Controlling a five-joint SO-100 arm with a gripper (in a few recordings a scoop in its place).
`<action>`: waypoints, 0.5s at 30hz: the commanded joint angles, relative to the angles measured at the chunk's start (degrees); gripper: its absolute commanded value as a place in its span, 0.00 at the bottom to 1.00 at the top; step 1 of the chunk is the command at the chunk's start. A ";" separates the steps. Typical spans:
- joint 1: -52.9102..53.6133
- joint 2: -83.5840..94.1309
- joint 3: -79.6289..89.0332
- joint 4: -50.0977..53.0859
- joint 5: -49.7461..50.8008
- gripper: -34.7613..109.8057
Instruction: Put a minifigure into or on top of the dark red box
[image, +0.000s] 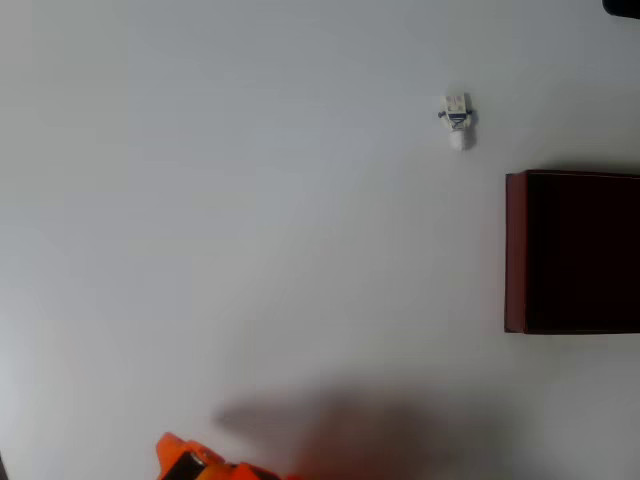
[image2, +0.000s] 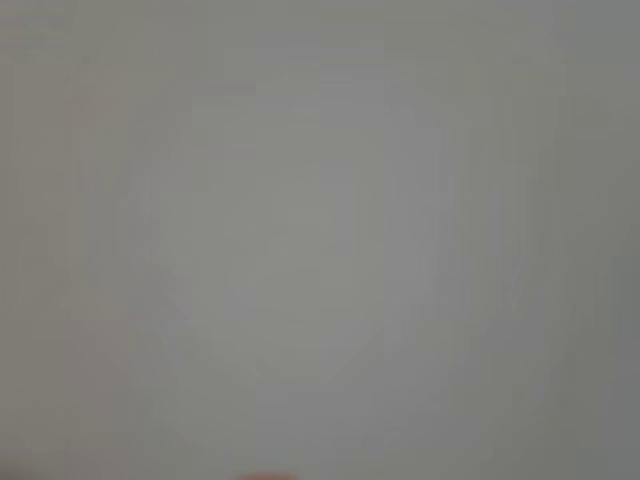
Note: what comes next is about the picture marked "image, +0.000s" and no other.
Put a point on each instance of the small white toy figure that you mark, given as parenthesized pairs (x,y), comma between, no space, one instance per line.
(457,120)

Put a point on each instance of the dark red open box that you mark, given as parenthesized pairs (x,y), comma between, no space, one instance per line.
(575,250)

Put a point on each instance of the black object at corner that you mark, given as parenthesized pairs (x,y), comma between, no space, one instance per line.
(622,7)

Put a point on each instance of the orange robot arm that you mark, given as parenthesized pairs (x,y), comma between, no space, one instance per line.
(175,452)

